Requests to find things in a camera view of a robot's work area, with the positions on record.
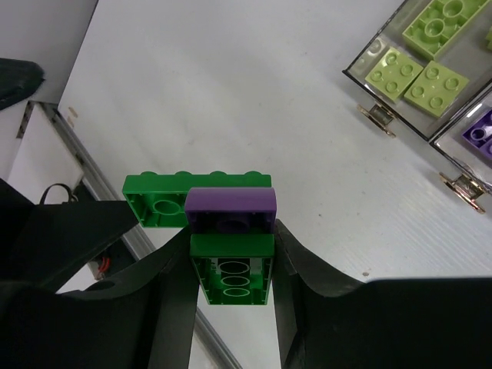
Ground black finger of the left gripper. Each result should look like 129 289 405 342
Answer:
1 181 137 292

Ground clear bin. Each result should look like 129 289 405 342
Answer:
343 1 491 141
431 83 491 214

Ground green purple lego plate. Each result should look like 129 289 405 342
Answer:
122 171 277 305

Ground aluminium rail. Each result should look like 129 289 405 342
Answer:
22 101 241 368

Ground purple lime lego cluster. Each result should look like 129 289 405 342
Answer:
462 109 491 161

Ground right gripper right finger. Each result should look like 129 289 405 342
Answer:
272 221 491 368

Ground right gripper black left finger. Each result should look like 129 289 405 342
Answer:
1 229 198 368

